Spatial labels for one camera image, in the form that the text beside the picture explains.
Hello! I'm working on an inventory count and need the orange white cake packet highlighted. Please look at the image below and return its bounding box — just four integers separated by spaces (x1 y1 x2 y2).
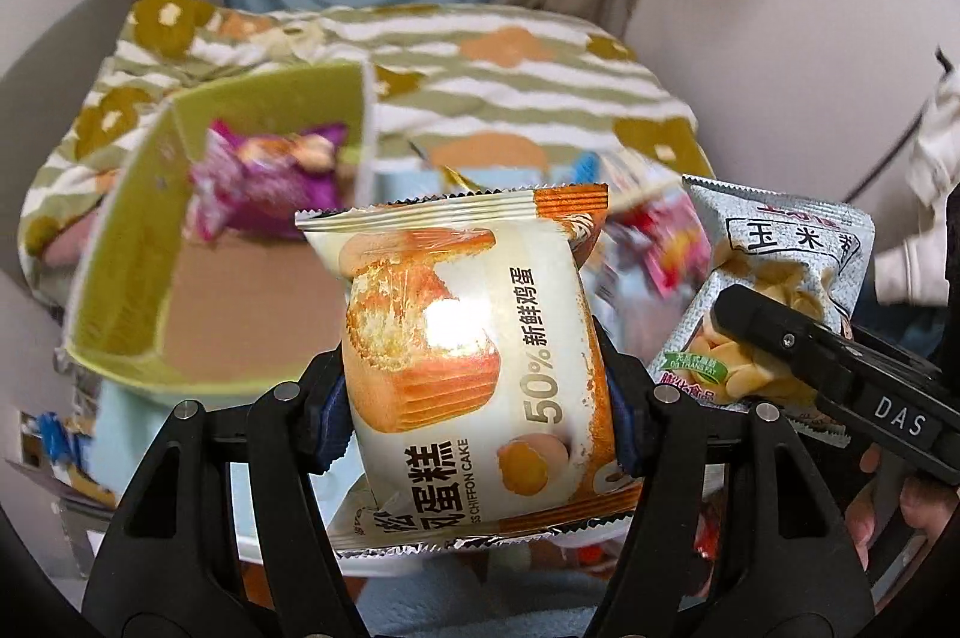
295 184 646 560

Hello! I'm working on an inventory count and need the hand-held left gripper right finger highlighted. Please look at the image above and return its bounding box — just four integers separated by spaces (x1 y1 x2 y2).
585 319 878 638

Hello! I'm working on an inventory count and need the green striped floral blanket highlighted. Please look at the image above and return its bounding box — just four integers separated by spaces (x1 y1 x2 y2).
19 0 717 309

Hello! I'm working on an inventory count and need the red pink snack packet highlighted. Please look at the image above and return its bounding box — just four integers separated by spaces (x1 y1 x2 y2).
600 195 713 303

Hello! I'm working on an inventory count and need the person's right hand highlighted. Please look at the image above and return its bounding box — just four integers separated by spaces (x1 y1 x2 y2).
844 447 960 571

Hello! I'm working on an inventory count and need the green cardboard box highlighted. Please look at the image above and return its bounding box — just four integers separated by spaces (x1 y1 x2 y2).
60 60 380 395

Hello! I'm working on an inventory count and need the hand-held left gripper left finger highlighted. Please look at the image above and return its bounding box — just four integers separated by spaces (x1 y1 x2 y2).
81 349 370 638

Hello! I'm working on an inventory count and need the grey corn snack packet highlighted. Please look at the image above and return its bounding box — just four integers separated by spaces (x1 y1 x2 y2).
649 176 877 445

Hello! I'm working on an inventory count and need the white fleece clothing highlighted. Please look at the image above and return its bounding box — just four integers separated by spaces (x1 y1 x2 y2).
874 75 960 309

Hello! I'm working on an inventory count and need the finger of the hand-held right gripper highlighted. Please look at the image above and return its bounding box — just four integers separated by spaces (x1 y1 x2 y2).
712 284 860 415

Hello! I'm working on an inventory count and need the black cable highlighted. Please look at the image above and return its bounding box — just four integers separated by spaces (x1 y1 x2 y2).
840 49 950 205

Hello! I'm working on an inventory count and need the purple snack packet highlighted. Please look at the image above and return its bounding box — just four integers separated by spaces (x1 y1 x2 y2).
184 120 350 243

